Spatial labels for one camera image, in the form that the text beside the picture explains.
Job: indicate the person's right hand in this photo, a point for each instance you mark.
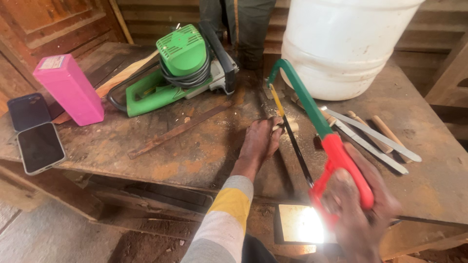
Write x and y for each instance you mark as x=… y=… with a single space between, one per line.
x=360 y=222

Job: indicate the person's left hand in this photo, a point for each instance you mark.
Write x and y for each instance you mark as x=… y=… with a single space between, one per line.
x=259 y=143

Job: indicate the person's right fingers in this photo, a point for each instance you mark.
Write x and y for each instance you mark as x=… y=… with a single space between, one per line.
x=338 y=197

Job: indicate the person's left fingers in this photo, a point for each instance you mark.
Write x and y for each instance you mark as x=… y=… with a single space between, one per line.
x=275 y=123

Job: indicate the short wooden dowel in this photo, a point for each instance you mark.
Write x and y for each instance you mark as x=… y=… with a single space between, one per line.
x=291 y=127

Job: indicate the flat metal file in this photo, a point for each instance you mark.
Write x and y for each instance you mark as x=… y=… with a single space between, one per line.
x=376 y=136
x=369 y=148

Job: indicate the rusty flat metal bar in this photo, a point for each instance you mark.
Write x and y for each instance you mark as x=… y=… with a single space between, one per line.
x=175 y=130

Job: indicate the large white plastic bucket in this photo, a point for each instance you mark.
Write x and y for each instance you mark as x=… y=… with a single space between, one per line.
x=340 y=47

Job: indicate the green electric planer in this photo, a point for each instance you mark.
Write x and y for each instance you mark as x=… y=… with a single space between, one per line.
x=175 y=69

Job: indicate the light wooden strip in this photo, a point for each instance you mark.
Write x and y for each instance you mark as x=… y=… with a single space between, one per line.
x=117 y=78

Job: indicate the pink rectangular box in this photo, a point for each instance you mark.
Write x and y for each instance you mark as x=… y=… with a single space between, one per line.
x=69 y=89

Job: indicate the phone with white edge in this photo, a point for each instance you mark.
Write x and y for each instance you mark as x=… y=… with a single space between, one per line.
x=40 y=148

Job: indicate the phone in dark blue case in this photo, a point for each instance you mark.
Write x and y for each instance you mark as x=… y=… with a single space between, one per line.
x=28 y=111

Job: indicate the wooden furniture frame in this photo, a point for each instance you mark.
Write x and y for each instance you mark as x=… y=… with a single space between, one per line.
x=448 y=78

